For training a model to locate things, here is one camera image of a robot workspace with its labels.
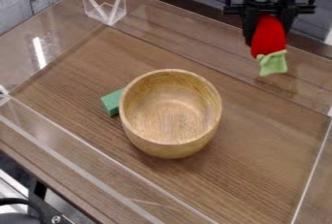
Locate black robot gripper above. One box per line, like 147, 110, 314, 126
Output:
223, 0, 315, 46

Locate red plush strawberry green leaves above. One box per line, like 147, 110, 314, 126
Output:
250, 15, 287, 77

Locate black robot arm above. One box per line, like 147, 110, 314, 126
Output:
223, 0, 315, 46

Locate green foam block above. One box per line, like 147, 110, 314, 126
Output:
101, 89, 123, 116

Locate clear acrylic corner bracket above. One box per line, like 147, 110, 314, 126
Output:
83, 0, 127, 26

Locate black cable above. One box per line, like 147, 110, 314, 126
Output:
0, 196, 30, 207

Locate wooden bowl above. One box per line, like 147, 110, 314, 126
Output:
119, 69, 223, 159

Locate black table leg bracket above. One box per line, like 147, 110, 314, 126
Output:
28, 180, 73, 224

